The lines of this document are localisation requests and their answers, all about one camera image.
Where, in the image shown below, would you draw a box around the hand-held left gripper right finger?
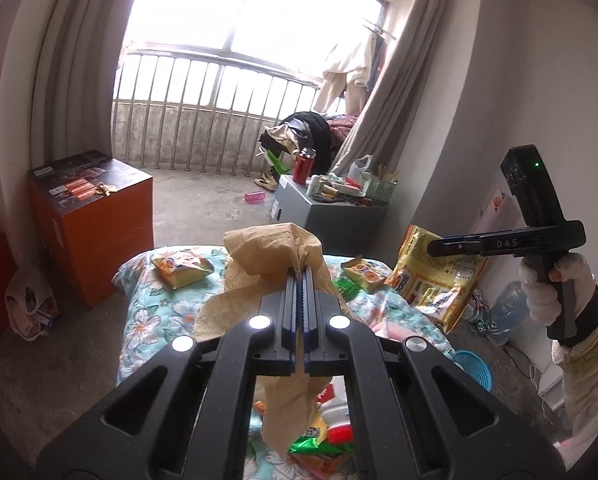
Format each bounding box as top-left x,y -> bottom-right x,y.
299,266 -> 567,480

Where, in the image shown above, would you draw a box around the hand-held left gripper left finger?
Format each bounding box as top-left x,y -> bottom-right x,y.
36,267 -> 300,480

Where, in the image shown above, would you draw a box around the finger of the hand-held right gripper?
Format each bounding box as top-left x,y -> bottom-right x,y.
426,234 -> 486,259

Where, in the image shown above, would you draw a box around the large yellow snack bag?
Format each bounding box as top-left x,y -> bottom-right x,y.
385,225 -> 487,335

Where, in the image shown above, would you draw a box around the brown paper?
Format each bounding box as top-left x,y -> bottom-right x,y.
194,222 -> 341,456

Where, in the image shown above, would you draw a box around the white bottle with red cap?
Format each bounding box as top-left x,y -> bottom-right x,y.
319,385 -> 354,445

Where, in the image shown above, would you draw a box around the person's right forearm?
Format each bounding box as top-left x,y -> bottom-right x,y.
552,285 -> 598,471

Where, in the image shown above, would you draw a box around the person's right hand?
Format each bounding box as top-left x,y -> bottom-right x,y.
520,252 -> 598,329

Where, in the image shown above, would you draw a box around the small green packet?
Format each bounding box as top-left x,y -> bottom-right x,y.
331,277 -> 363,304

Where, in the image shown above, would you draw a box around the white card with orange print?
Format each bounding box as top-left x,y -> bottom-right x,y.
472,187 -> 519,241

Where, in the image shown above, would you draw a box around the small orange snack packet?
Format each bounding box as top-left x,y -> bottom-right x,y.
340,256 -> 393,294

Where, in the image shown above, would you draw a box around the large clear water bottle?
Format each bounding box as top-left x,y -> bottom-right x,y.
486,280 -> 528,347

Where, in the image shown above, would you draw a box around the grey cabinet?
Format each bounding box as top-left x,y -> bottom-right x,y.
270,175 -> 389,256

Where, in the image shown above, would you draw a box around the green plastic basket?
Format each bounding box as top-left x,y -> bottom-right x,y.
361,172 -> 399,204

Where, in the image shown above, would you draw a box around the yellow snack packet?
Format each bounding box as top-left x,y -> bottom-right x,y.
150,250 -> 215,290

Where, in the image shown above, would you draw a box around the small white plastic bag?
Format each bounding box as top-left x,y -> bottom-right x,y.
346,154 -> 374,186

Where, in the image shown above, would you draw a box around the blue plastic basket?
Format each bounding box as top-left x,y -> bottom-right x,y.
452,350 -> 494,392

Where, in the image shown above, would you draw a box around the green chip bag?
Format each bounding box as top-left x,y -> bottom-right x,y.
288,430 -> 354,476

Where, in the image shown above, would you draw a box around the floral blanket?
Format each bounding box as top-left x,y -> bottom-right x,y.
113,245 -> 461,480

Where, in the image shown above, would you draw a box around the red thermos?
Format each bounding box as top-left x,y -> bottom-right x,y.
292,147 -> 316,184

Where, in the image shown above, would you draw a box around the beige right curtain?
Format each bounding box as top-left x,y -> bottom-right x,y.
329,0 -> 456,176

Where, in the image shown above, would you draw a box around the beige curtain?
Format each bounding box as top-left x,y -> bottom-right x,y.
0,0 -> 152,161
329,0 -> 456,176

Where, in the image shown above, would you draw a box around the dark clothes pile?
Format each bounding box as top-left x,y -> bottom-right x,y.
259,110 -> 361,176

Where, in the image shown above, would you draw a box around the orange cardboard box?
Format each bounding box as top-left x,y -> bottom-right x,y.
28,149 -> 155,310

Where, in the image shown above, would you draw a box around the hanging cream garment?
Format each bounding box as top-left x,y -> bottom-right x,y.
313,35 -> 380,116

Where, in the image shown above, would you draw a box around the metal window railing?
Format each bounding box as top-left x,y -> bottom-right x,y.
111,42 -> 321,177

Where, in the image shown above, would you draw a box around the metal clothes rack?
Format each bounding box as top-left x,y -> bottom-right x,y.
361,0 -> 430,42

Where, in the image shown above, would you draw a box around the beige left curtain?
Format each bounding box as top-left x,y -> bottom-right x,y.
0,0 -> 152,161

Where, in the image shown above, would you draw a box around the tangled cables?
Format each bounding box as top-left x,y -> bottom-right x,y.
462,291 -> 491,335

